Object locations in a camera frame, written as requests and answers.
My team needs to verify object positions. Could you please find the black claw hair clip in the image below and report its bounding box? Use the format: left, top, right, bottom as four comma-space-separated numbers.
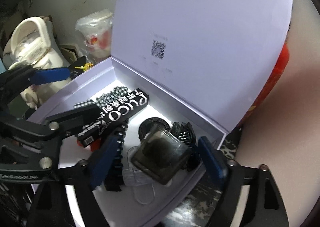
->
104, 119, 129, 192

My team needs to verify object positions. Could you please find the black flower hair clip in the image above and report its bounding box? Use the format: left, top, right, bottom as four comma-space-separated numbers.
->
171, 122, 201, 172

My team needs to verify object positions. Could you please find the black long PUCO box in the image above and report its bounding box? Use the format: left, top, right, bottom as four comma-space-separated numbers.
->
76, 89, 149, 147

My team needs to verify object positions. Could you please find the clear plastic hair clip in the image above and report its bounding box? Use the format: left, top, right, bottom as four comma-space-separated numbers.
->
122, 146, 156, 205

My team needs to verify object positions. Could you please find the black white checkered scrunchie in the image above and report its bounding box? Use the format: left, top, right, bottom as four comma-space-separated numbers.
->
73, 86, 129, 114

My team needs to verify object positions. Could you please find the black round ring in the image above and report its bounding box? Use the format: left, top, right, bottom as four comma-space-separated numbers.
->
138, 117, 172, 143

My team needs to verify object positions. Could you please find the dark transparent square case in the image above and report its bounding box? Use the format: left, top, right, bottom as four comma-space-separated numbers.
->
131, 124, 191, 185

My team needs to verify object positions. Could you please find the white Cinnamoroll water bottle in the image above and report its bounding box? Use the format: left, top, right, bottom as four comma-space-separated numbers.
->
1, 17, 71, 109

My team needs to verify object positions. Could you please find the plastic wrapped jar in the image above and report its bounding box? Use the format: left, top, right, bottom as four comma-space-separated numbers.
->
75, 9, 113, 64

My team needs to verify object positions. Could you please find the red container behind box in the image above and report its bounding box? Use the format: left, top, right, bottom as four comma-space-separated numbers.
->
237, 43, 290, 126

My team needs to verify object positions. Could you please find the white open gift box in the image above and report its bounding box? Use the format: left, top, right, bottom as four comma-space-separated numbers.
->
30, 0, 293, 226

